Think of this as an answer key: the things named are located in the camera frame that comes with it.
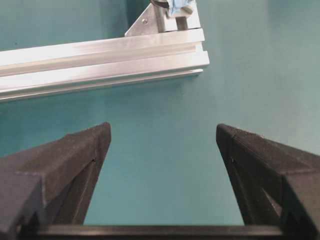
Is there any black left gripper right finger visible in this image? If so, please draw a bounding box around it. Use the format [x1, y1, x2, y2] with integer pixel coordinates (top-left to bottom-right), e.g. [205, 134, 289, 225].
[216, 124, 320, 240]

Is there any aluminium extrusion frame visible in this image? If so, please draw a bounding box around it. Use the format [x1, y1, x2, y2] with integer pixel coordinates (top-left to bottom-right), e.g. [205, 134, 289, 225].
[0, 0, 210, 102]

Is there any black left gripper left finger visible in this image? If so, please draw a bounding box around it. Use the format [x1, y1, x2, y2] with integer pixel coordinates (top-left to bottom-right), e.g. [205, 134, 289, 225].
[0, 122, 112, 240]

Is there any blue tape piece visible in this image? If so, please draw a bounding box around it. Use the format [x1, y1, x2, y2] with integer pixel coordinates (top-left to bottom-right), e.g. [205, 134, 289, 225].
[167, 0, 193, 16]

